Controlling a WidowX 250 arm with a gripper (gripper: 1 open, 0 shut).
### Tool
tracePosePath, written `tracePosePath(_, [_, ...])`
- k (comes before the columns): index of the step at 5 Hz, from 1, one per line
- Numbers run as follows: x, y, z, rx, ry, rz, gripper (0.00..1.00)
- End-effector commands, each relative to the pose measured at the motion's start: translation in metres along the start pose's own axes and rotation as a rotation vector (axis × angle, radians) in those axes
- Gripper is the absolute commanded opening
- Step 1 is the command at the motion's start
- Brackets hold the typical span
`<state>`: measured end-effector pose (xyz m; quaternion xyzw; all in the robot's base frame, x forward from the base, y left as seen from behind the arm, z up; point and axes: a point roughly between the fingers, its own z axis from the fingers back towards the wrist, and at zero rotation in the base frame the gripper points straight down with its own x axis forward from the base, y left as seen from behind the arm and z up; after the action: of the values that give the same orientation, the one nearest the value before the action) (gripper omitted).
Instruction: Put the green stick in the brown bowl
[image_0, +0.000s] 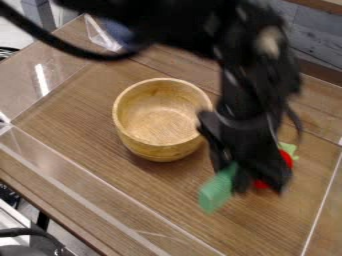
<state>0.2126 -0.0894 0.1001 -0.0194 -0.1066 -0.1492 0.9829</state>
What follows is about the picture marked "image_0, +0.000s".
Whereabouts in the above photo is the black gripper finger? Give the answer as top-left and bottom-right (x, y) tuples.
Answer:
(208, 137), (232, 172)
(233, 156), (293, 194)

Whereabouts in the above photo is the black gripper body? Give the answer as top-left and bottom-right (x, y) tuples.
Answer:
(197, 99), (292, 188)

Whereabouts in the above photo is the green foam stick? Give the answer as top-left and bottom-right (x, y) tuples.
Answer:
(198, 162), (238, 214)

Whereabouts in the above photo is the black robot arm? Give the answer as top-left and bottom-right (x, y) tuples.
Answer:
(54, 0), (302, 193)

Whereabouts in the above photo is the light wooden bowl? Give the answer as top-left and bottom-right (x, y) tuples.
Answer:
(113, 78), (213, 162)

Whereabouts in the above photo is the red plush strawberry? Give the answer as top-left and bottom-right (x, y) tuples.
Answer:
(254, 142), (300, 190)

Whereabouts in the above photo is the clear acrylic enclosure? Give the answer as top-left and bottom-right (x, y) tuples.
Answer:
(0, 12), (342, 256)

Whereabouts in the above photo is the black cable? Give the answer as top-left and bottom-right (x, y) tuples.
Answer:
(0, 0), (145, 62)

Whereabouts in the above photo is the clear acrylic corner bracket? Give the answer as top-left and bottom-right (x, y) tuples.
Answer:
(85, 14), (133, 52)

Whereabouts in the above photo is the black metal bracket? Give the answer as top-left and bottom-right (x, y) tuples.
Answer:
(28, 223), (81, 256)

